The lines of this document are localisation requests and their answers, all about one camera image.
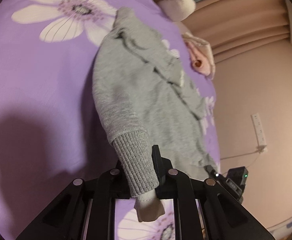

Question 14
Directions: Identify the grey New York sweatshirt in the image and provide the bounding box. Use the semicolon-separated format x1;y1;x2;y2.
93;7;215;222

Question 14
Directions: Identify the purple floral bed sheet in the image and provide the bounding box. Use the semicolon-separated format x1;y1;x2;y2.
0;0;216;239

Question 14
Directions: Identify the pink folded garment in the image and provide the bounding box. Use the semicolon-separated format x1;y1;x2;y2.
185;41;211;76

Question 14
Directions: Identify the pink curtain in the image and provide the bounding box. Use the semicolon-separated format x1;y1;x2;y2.
182;0;290;62

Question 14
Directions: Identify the white charging cable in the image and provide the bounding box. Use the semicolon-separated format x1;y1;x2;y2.
220;145;268;176

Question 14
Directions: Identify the white wall socket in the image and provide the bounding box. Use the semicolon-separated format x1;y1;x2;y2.
251;113;267;147

